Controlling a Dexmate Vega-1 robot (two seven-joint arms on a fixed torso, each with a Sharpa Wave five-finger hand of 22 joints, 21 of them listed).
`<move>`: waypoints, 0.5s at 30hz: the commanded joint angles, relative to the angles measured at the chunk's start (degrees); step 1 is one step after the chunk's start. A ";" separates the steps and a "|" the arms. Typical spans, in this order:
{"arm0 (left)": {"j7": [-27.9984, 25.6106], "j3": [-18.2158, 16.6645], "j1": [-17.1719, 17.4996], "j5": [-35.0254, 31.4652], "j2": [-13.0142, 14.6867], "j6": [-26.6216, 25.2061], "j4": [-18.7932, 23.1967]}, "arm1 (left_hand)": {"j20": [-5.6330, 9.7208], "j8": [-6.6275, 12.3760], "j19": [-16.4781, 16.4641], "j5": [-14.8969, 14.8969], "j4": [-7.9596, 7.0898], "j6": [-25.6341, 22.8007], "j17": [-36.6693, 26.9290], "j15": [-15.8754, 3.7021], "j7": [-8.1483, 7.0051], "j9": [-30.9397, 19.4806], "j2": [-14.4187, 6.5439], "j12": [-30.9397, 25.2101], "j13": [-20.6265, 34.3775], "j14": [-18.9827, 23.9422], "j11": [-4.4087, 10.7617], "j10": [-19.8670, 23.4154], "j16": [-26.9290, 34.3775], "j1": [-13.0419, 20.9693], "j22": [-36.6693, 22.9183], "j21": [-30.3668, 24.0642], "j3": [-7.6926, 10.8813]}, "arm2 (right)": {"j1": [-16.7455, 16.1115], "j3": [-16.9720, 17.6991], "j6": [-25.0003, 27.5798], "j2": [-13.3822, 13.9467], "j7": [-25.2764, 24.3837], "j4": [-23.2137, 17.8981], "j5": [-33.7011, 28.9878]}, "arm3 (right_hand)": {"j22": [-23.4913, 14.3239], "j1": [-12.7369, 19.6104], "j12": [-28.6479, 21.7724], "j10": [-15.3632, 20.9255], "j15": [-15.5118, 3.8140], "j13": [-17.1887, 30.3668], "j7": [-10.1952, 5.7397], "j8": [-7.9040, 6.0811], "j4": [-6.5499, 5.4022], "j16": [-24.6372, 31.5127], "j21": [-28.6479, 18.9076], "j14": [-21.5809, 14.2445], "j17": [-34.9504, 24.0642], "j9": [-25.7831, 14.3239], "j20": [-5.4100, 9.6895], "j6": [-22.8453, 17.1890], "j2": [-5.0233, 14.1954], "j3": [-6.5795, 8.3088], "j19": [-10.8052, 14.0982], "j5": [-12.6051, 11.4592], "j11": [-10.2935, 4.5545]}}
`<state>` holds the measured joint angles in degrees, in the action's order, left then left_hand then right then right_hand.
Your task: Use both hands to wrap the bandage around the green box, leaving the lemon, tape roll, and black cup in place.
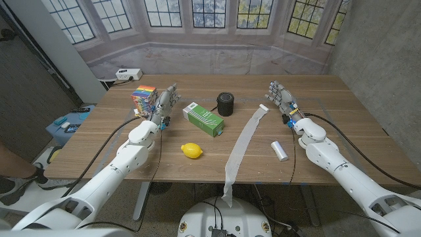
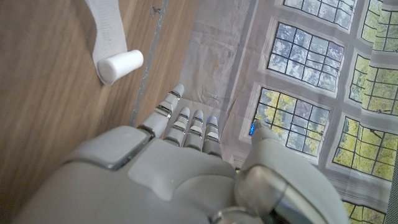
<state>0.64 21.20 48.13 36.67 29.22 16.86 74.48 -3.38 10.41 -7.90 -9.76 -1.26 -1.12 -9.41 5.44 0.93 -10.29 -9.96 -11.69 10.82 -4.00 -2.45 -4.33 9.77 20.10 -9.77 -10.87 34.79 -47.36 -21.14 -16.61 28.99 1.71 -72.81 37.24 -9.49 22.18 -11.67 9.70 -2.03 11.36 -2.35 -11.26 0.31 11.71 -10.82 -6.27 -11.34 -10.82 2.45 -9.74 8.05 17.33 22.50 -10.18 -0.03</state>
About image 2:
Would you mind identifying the printed window backdrop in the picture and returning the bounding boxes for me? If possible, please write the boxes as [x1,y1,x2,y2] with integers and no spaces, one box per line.
[178,0,398,224]

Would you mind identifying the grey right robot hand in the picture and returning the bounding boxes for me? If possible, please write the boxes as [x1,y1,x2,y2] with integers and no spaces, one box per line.
[12,83,351,224]

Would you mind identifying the white gauze bandage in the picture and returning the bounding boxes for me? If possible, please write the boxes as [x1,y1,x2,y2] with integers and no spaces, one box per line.
[85,0,145,86]

